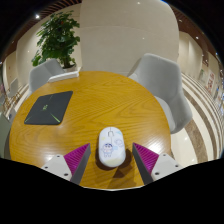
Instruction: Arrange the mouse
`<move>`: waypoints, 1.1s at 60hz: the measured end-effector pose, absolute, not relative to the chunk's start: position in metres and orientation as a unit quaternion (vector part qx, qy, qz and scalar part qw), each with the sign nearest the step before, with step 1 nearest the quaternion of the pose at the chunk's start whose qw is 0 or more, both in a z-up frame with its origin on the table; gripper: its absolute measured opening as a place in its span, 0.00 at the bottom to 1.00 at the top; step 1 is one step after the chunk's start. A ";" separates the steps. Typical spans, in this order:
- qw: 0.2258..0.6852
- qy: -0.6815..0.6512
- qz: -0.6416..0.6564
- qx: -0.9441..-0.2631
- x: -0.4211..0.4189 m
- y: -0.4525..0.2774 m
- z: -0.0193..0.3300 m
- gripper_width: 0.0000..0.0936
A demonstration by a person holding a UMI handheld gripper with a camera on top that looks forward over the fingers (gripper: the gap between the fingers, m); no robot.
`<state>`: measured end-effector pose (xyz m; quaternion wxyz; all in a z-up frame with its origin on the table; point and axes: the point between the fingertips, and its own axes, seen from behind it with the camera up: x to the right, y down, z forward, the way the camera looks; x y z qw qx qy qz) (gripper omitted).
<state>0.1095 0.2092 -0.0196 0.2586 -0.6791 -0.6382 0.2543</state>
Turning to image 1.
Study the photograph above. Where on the green potted plant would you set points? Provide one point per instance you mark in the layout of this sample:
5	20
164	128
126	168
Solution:
58	36

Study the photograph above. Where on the grey shell chair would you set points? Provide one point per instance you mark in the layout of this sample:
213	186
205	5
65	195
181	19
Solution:
163	83
4	133
41	75

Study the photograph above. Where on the black mouse pad green lines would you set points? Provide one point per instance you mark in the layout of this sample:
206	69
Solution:
49	108

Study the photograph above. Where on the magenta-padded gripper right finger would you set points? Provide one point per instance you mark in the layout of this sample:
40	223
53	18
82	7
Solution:
148	160

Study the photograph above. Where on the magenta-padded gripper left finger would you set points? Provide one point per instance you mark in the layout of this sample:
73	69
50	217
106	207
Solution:
76	159

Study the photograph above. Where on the small light grey chair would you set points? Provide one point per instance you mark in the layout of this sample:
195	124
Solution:
14	87

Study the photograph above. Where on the white cartoon-print computer mouse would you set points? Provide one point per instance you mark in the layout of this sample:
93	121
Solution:
112	150

